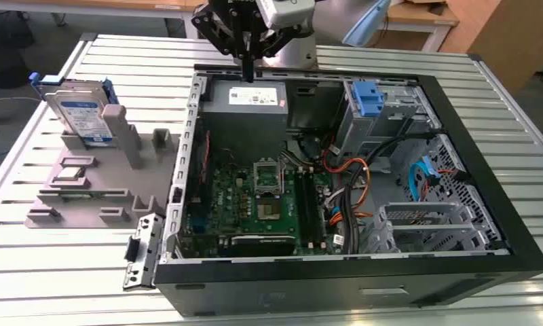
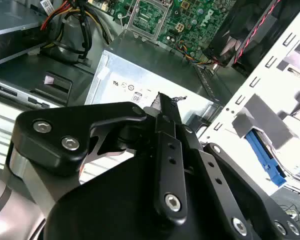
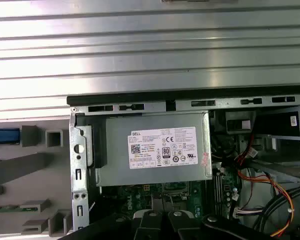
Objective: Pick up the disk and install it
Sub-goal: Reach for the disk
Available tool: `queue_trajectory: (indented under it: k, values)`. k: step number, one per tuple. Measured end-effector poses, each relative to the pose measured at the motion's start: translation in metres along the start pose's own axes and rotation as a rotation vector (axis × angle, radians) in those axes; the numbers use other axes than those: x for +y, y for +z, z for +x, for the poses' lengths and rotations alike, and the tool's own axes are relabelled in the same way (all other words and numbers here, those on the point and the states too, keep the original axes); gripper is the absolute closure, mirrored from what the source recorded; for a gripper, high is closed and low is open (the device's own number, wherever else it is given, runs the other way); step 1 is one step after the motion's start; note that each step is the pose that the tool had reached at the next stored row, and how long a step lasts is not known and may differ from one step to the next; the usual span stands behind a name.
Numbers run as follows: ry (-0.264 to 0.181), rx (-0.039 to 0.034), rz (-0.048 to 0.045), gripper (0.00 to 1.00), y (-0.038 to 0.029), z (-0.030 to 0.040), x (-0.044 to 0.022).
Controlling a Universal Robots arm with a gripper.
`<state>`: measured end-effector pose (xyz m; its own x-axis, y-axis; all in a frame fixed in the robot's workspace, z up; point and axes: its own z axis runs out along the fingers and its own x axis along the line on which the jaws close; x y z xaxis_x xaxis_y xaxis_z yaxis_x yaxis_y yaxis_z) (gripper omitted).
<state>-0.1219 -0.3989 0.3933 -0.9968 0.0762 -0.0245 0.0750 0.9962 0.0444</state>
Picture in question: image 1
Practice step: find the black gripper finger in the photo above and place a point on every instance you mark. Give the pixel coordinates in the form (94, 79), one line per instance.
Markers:
(253, 61)
(217, 34)

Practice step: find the hard disk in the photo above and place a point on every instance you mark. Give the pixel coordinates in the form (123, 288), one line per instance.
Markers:
(78, 115)

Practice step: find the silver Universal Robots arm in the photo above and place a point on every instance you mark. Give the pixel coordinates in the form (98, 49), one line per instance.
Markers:
(303, 40)

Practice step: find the wooden top desk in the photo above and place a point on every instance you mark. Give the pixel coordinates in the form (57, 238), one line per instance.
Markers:
(185, 2)

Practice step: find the grey power supply unit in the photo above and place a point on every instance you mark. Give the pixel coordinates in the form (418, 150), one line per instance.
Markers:
(249, 132)

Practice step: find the blue plastic drive latch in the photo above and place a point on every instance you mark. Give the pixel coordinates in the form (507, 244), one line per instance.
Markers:
(366, 98)

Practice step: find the metal optical drive cage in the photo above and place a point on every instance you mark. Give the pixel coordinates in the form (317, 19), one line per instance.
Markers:
(362, 132)

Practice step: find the metal locking lever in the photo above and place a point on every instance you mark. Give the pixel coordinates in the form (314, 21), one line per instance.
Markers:
(282, 176)

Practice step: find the CPU socket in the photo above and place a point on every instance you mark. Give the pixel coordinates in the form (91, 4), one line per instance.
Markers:
(270, 208)

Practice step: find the black RAM slot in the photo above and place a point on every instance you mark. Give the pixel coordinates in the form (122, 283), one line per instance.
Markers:
(310, 207)
(303, 207)
(315, 207)

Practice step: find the grey parts rack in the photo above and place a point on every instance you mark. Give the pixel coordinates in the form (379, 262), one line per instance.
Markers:
(117, 173)

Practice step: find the green motherboard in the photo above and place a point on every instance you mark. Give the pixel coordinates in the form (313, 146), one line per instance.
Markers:
(227, 217)

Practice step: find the black bin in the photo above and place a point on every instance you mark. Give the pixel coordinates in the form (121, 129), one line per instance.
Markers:
(6, 51)

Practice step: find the silver CPU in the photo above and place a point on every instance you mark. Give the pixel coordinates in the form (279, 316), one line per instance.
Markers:
(70, 173)

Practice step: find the black graphics card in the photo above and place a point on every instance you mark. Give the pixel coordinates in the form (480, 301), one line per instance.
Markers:
(262, 244)

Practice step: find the green RAM stick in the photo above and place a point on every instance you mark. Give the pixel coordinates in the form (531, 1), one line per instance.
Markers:
(81, 194)

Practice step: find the wooden cabinet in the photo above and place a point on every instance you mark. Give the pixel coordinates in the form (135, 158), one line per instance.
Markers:
(515, 40)

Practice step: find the black open PC case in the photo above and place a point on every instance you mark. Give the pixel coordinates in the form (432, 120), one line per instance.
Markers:
(298, 288)

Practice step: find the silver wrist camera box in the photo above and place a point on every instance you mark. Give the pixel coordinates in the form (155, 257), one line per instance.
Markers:
(289, 13)

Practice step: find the metal expansion slot bracket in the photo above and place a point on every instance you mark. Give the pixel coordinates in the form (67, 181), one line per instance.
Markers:
(145, 251)

